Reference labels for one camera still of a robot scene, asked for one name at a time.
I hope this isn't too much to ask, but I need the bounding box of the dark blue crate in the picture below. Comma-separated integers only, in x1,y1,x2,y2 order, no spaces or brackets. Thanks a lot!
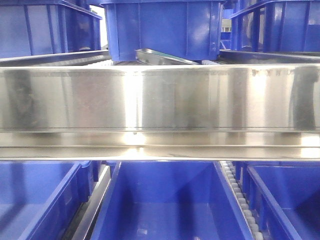
230,0,320,53
0,0,102,58
100,0,223,61

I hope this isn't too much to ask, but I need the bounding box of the dark blue crate upper right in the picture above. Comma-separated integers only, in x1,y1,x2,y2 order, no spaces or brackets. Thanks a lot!
230,0,320,53

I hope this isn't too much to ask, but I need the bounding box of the steel shelf front rail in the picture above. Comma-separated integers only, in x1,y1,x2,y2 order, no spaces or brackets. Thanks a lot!
0,64,320,161

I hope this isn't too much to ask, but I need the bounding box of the steel lane divider rail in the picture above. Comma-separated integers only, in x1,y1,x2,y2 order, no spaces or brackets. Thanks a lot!
135,48,199,66

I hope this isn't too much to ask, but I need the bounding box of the dark blue bin lower left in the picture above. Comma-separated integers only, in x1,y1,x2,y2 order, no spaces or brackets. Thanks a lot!
0,161,94,240

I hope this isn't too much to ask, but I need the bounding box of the dark blue bin lower right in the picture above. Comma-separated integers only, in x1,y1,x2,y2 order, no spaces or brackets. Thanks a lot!
246,164,320,240

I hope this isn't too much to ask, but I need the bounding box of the dark blue crate upper centre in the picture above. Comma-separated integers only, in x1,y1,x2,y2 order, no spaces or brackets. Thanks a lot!
100,0,223,61

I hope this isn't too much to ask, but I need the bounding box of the dark blue crate upper left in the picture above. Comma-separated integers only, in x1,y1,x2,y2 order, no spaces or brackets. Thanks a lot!
0,0,102,58

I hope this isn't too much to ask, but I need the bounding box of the dark blue bin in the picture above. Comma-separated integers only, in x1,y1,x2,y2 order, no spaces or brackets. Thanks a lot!
91,161,253,240
0,161,94,240
246,164,320,240

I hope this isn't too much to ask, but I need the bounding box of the dark blue bin lower centre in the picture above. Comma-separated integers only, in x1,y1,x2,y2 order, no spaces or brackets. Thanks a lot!
91,161,253,240

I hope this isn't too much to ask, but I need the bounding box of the white roller track lower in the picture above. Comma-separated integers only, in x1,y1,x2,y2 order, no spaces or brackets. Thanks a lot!
219,160,264,240

